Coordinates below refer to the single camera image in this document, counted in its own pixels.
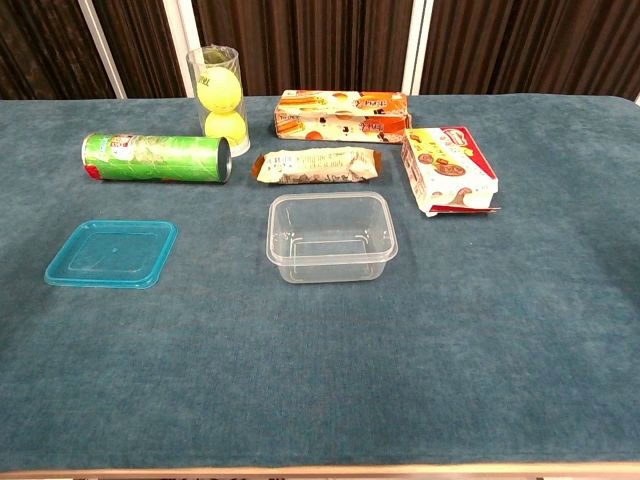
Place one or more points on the clear plastic food container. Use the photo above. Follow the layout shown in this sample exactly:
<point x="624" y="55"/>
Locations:
<point x="332" y="235"/>

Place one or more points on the blue plastic container lid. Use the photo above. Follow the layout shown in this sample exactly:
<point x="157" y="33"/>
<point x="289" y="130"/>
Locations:
<point x="112" y="252"/>

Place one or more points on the beige snack bar wrapper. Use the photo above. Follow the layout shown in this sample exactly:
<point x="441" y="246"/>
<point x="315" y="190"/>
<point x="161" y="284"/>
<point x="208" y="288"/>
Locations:
<point x="315" y="166"/>

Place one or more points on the long orange biscuit box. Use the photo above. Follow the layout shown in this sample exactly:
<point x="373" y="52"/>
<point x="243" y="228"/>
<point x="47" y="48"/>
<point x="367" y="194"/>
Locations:
<point x="340" y="117"/>

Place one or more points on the teal tablecloth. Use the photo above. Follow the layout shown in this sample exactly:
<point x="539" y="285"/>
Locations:
<point x="320" y="375"/>

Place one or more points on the red white cookie box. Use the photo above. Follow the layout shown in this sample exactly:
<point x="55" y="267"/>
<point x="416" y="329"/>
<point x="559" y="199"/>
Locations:
<point x="450" y="170"/>

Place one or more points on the yellow tennis ball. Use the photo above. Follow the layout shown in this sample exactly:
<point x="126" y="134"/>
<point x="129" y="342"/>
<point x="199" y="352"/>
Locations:
<point x="226" y="126"/>
<point x="219" y="90"/>

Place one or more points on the green chips can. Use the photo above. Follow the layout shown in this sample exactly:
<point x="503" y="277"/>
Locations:
<point x="160" y="157"/>

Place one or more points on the dark brown pleated curtain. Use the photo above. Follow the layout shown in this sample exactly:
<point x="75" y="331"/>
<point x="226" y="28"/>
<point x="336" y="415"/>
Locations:
<point x="310" y="45"/>

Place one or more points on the clear tennis ball tube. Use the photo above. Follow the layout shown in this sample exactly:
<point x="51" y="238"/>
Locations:
<point x="218" y="55"/>

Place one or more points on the white frame post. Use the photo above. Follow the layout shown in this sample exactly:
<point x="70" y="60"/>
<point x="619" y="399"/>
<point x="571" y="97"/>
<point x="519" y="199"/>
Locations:
<point x="417" y="50"/>
<point x="180" y="25"/>

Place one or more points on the thin grey frame post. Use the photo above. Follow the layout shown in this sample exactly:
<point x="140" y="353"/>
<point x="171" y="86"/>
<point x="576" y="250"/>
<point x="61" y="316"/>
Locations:
<point x="102" y="50"/>

